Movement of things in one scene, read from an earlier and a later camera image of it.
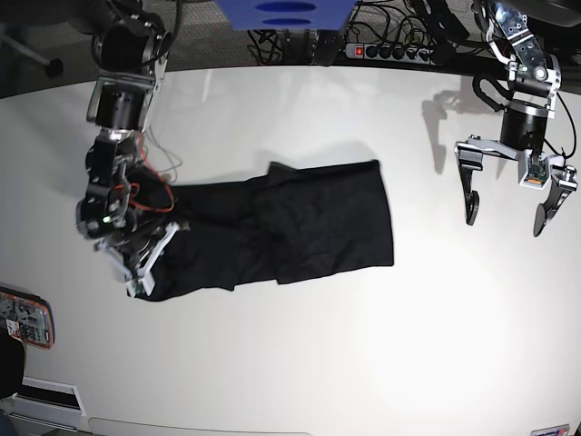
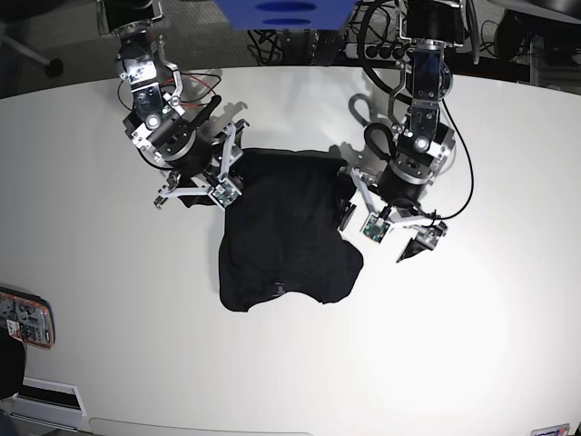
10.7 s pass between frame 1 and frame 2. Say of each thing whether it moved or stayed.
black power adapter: stayed
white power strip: stayed
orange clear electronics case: stayed
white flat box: stayed
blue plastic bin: stayed
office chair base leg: stayed
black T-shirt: moved
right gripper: moved
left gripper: moved
